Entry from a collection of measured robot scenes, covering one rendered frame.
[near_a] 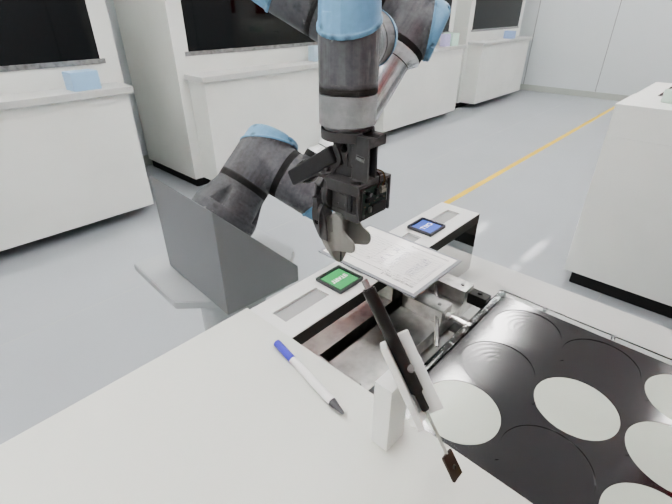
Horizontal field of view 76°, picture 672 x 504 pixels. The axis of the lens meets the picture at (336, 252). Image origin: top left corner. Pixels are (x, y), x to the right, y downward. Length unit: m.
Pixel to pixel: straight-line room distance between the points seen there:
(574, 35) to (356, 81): 8.27
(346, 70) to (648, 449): 0.57
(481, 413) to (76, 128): 2.89
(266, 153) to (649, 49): 7.87
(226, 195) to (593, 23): 8.08
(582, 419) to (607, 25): 8.17
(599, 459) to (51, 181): 3.02
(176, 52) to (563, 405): 3.37
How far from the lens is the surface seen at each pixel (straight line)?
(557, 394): 0.67
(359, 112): 0.55
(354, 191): 0.56
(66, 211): 3.24
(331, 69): 0.54
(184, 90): 3.66
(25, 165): 3.11
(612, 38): 8.62
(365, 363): 0.67
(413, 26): 0.99
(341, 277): 0.70
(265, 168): 0.94
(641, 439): 0.67
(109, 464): 0.51
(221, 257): 0.81
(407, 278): 0.71
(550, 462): 0.60
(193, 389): 0.55
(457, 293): 0.81
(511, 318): 0.78
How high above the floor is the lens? 1.35
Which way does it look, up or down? 30 degrees down
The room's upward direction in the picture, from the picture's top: straight up
